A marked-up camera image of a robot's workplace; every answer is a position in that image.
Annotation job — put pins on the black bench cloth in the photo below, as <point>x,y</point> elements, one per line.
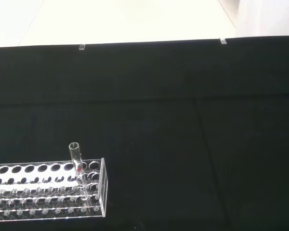
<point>159,134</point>

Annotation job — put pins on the clear acrylic test tube rack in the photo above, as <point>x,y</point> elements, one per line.
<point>45,192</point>

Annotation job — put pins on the clear cloth clip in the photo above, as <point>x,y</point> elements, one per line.
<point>82,47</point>
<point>223,41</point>

